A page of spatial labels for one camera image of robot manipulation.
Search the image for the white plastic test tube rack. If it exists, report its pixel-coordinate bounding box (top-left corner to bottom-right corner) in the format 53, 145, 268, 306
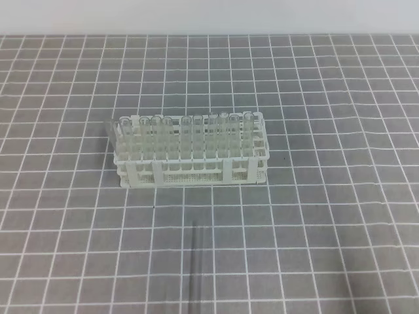
113, 111, 270, 188

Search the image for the grey grid tablecloth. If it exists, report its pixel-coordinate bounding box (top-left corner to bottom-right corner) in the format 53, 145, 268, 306
1, 35, 418, 313

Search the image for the clear leaning test tube left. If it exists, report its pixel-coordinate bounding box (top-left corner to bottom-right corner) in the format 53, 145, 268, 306
104, 120, 118, 154

